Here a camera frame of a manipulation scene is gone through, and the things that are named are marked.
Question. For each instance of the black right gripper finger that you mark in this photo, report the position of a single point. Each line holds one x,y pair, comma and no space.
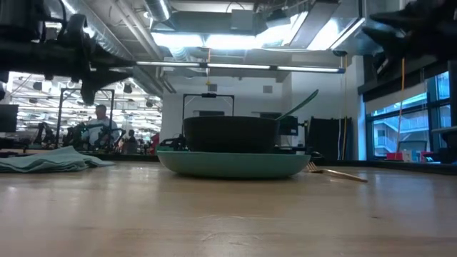
383,39
410,12

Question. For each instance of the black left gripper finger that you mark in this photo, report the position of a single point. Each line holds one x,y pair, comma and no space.
110,63
94,84

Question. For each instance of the black bowl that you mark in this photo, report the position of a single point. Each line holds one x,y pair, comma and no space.
230,133

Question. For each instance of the gold metal fork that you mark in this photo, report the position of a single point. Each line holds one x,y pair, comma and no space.
337,173

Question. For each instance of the black monitor on arm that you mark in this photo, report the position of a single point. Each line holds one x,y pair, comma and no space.
289,125

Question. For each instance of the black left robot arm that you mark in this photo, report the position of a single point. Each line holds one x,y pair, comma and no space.
32,55

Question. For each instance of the background black robot arm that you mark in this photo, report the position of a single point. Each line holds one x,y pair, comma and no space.
173,143

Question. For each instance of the person in light shirt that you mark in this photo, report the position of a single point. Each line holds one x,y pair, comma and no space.
100,128

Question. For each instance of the small distant person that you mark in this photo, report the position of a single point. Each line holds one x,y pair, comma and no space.
132,142

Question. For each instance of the green folded cloth napkin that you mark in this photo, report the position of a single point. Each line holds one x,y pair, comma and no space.
53,158

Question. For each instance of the black computer monitor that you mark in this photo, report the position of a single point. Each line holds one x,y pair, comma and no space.
8,118

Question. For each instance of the black standing panel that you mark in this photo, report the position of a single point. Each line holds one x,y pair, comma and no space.
328,137

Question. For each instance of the red box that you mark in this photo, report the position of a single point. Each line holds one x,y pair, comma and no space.
393,156

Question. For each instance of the blue box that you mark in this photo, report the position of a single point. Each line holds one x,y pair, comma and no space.
415,156

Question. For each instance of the long ceiling light bar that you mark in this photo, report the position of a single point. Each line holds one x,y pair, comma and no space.
235,66

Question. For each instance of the black computer mouse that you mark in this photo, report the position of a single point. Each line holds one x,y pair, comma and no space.
316,154

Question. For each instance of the green round plate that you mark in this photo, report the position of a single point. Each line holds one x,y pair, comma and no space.
232,165

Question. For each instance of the tall black metal frame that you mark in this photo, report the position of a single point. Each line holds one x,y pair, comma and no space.
107,91

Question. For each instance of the silver ventilation duct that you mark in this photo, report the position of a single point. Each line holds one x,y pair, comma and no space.
107,35

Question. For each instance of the black dome ceiling camera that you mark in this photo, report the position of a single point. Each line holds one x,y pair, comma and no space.
339,53

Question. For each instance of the black frame with camera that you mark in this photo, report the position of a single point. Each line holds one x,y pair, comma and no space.
209,95

